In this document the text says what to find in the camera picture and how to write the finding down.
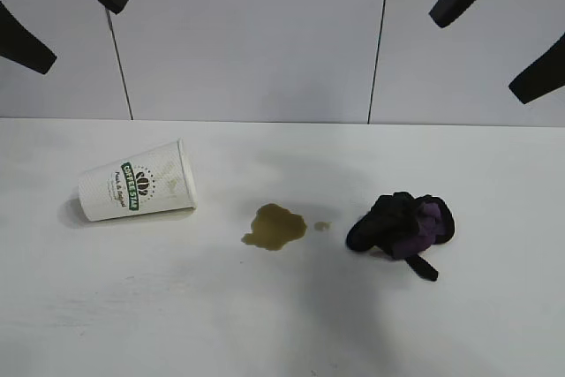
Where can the white Coffee Star paper cup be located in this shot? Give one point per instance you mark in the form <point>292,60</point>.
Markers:
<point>132,183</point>

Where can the black and purple cloth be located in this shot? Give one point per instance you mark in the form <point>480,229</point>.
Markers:
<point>384,222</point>

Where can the small brown coffee drop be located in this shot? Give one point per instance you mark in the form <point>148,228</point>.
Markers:
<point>321,226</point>

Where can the large brown coffee spill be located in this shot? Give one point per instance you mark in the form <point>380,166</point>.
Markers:
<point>276,227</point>

